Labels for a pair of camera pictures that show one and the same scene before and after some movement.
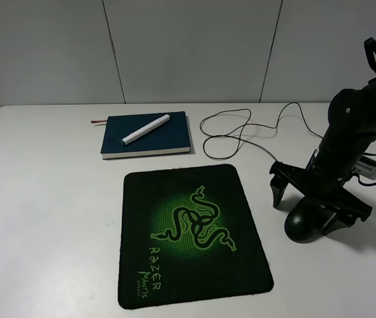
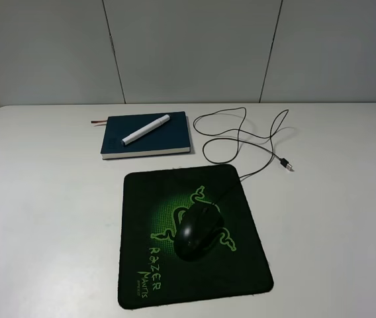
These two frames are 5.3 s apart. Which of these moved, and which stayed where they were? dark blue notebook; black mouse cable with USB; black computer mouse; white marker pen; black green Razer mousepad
Moved: black mouse cable with USB; black computer mouse
Stayed: black green Razer mousepad; dark blue notebook; white marker pen
